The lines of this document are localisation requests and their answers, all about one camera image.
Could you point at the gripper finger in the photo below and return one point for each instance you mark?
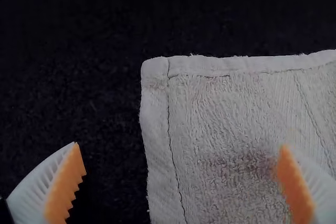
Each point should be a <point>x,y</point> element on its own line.
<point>302,190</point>
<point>47,187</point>

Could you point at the pale towel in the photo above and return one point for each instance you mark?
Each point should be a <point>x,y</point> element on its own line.
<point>223,116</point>

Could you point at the black mat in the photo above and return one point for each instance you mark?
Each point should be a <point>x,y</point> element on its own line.
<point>78,51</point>

